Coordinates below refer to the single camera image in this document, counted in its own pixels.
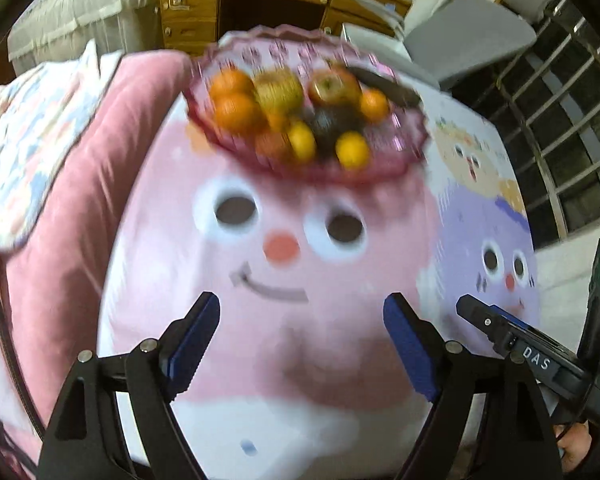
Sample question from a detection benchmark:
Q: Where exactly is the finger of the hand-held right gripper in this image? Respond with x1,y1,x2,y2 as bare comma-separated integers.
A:
455,294,530,357

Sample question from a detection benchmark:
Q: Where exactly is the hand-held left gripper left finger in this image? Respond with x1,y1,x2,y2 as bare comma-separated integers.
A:
38,291,221,480

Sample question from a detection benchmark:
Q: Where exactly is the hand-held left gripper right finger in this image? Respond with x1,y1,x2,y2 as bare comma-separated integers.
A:
382,291,564,480

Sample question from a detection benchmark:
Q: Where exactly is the pink glass fruit bowl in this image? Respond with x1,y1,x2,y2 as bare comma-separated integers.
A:
185,27,431,184

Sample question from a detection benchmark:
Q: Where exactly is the reddish brown wrinkled fruit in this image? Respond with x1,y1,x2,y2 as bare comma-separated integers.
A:
255,131,294,161

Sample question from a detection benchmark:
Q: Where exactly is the dark avocado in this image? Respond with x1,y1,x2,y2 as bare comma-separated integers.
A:
302,107,363,157

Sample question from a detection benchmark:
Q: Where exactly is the person's right hand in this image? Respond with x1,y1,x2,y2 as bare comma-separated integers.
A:
554,422,594,474

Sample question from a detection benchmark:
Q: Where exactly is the cartoon printed tablecloth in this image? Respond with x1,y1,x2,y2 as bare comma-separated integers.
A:
96,30,537,480

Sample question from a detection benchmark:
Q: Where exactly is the pink cushion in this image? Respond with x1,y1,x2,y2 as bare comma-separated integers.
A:
0,51,193,466

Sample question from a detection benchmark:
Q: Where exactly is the metal window grille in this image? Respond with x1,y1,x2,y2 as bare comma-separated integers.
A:
450,0,600,251

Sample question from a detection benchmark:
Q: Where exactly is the dark oblong object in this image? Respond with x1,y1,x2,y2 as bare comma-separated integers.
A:
344,64,424,109

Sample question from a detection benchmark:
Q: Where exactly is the pastel patterned blanket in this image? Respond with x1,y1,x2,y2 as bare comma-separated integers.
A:
0,42,123,261

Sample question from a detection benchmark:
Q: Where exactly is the yellow-green pear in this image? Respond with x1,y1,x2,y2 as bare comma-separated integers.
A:
254,70,305,114

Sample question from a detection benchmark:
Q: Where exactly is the red apple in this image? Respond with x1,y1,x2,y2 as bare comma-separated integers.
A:
307,68,363,107

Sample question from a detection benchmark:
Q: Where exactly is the grey office chair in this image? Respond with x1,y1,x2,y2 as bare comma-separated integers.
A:
400,0,556,92

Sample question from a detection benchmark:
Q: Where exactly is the white storage box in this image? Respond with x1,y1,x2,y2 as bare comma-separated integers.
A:
341,22,406,58

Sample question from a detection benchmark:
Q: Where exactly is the white lace bed cover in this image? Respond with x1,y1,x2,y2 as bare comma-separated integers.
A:
7,0,163,76

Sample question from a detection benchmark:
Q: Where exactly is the black cable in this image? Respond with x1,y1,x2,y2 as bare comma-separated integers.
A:
0,260,48,436

